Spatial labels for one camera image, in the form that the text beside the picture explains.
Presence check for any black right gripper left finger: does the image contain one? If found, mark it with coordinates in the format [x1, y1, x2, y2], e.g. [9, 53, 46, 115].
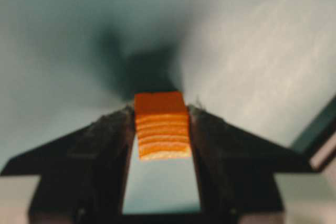
[1, 106, 135, 223]

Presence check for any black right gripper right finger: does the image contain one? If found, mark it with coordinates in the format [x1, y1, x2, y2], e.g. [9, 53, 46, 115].
[188, 105, 312, 223]

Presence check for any orange wooden block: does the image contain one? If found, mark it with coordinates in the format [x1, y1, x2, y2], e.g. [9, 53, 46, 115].
[134, 91, 192, 161]

